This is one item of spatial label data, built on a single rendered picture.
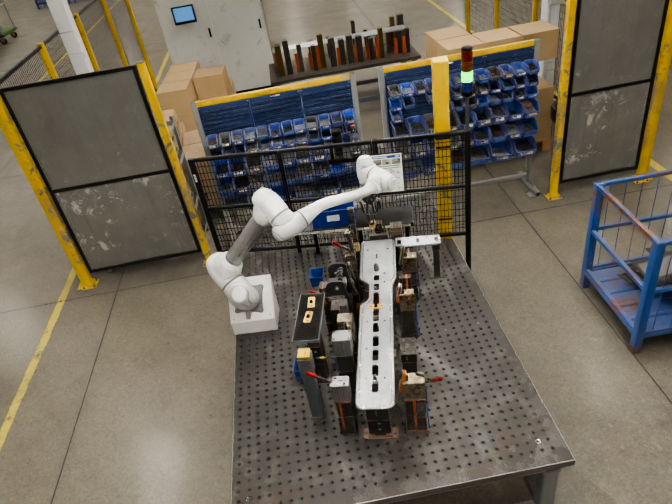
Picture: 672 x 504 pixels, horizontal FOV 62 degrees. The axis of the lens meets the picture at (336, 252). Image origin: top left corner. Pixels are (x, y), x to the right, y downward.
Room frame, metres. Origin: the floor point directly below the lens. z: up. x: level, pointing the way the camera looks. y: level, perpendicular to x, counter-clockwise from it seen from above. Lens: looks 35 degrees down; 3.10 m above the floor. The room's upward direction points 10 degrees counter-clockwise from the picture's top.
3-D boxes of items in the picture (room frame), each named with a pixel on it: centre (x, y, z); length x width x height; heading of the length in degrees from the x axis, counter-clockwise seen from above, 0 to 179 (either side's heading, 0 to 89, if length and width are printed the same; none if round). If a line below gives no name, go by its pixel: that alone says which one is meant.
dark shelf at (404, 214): (3.32, -0.12, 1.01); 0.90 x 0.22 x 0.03; 80
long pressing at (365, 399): (2.38, -0.17, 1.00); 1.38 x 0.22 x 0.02; 170
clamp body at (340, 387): (1.85, 0.09, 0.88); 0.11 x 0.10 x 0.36; 80
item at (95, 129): (4.61, 1.85, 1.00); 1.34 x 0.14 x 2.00; 92
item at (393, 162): (3.39, -0.44, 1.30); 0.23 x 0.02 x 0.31; 80
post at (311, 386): (1.98, 0.24, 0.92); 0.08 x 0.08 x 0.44; 80
